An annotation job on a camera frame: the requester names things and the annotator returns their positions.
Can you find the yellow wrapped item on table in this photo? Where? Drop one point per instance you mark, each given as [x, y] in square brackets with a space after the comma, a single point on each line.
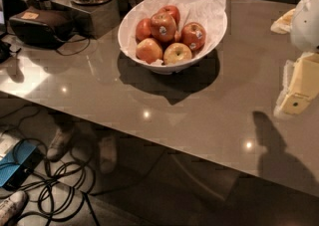
[283, 24]

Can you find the blue box on floor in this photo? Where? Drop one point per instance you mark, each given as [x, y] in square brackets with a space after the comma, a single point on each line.
[17, 164]

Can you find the red apple top back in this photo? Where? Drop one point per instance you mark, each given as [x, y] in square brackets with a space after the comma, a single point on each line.
[172, 10]

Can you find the red apple with sticker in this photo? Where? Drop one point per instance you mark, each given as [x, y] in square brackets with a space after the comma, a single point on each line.
[163, 26]
[193, 35]

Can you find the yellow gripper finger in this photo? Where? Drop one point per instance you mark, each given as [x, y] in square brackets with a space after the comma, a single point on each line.
[300, 86]

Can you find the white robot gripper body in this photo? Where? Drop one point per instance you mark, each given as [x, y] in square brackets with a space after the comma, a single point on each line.
[306, 26]

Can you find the red apple left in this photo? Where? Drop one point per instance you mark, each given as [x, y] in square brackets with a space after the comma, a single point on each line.
[143, 29]

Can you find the white shoe bottom left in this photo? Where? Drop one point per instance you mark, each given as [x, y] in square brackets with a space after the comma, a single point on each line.
[12, 206]

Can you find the dark metal stand box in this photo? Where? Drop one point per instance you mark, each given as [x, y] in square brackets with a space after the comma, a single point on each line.
[92, 20]

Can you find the white shoe under table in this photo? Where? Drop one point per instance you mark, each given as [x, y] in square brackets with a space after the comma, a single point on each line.
[60, 144]

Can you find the yellow-red apple front left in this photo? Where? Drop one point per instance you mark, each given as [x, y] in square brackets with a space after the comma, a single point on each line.
[149, 50]

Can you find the black device with label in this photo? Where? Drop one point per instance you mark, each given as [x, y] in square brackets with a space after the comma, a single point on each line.
[48, 29]

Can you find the white bowl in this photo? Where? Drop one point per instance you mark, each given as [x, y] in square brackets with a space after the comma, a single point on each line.
[172, 67]

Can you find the red apple right with sticker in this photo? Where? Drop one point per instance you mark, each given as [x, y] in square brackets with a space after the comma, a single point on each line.
[193, 35]

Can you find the yellow apple front right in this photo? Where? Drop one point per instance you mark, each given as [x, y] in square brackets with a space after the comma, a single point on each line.
[176, 53]

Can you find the red apple centre with sticker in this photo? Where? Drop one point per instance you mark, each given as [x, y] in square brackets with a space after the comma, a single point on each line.
[163, 26]

